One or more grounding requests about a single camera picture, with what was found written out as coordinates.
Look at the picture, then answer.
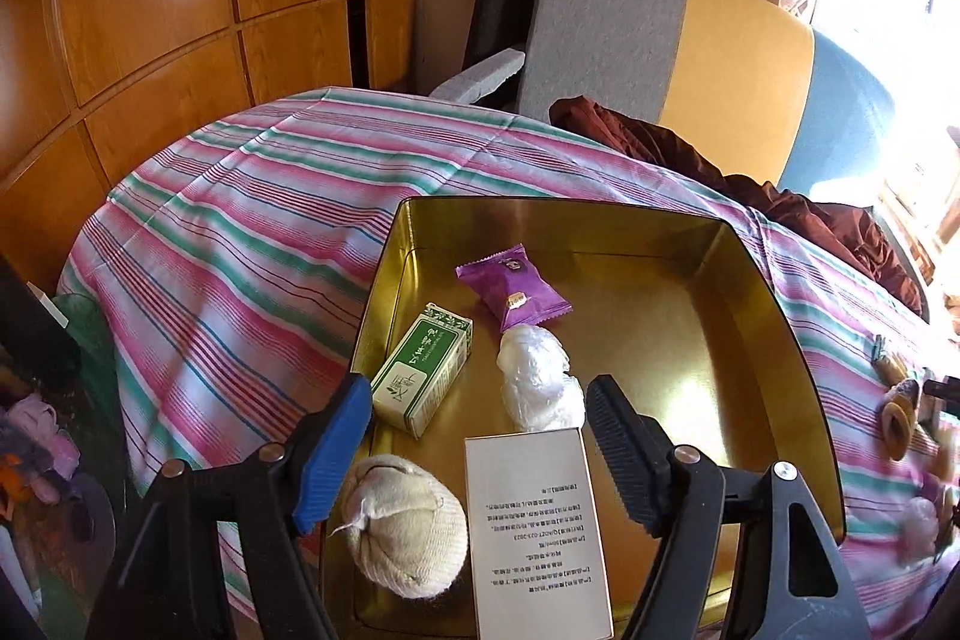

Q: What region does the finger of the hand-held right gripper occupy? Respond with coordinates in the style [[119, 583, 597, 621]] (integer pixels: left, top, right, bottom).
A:
[[922, 374, 960, 408]]

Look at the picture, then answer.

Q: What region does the white plastic bag bundle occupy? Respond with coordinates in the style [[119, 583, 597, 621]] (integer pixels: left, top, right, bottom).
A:
[[497, 323, 586, 435]]

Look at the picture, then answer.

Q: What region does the beige sock ball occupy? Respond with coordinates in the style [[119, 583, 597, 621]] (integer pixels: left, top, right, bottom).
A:
[[330, 454, 470, 602]]

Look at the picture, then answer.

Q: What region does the brown blanket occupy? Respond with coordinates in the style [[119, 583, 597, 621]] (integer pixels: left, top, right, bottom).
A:
[[550, 95, 923, 315]]

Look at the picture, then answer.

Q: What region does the gold tin box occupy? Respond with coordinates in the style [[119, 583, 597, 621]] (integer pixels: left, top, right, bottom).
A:
[[319, 195, 848, 639]]

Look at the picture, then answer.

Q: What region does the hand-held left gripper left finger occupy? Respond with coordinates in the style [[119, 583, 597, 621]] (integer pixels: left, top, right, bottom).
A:
[[86, 372, 374, 640]]

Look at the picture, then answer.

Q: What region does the black bag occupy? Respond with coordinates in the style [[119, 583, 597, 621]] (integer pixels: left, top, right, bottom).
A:
[[0, 254, 80, 393]]

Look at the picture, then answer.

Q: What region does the brown hair claw clip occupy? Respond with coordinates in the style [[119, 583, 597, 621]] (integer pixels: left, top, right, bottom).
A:
[[879, 377, 922, 461]]

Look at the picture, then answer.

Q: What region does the purple snack packet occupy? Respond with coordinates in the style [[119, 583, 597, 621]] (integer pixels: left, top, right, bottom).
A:
[[455, 242, 573, 333]]

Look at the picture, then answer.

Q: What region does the grey yellow blue sofa chair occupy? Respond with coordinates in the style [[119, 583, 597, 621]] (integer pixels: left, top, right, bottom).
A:
[[427, 0, 935, 319]]

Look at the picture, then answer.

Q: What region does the striped tablecloth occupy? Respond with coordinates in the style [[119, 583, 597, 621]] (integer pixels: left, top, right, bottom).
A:
[[56, 85, 960, 640]]

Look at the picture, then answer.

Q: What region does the pink cloth bundle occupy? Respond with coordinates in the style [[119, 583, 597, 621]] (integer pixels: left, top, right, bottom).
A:
[[0, 394, 80, 506]]

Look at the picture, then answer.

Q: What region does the white paper box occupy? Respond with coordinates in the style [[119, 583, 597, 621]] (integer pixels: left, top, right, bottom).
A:
[[463, 428, 616, 640]]

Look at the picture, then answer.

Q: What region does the green paper box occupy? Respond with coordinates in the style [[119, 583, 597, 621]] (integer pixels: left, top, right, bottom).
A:
[[370, 302, 475, 438]]

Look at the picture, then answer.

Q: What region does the green plastic bag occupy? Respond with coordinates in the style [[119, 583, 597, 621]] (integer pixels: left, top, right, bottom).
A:
[[56, 293, 125, 461]]

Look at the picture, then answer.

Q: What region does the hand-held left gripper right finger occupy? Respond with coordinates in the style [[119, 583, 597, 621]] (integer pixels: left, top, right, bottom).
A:
[[585, 375, 871, 640]]

